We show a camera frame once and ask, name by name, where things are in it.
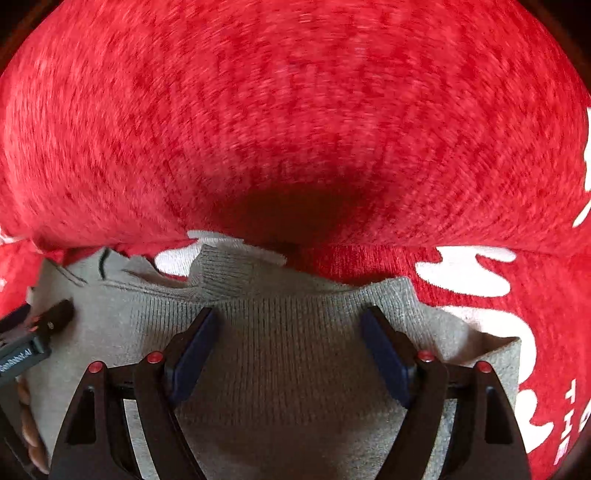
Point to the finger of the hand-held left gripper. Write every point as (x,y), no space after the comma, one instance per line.
(53,318)
(16,323)

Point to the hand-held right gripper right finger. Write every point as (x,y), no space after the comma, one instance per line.
(385,355)

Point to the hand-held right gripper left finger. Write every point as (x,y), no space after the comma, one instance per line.
(194,355)

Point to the grey knit sweater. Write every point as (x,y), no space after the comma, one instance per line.
(286,360)

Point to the person's left hand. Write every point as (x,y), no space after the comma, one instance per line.
(32,434)

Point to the red printed blanket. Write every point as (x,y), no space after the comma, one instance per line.
(277,115)

